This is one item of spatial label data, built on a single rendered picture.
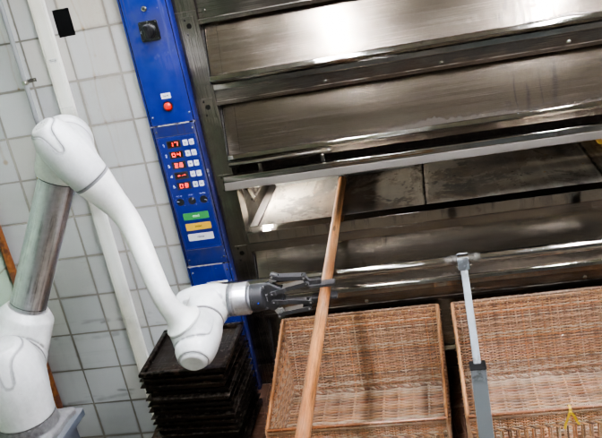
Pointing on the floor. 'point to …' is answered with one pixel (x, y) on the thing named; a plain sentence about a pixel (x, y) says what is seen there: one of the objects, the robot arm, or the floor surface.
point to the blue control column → (159, 73)
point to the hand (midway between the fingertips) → (323, 289)
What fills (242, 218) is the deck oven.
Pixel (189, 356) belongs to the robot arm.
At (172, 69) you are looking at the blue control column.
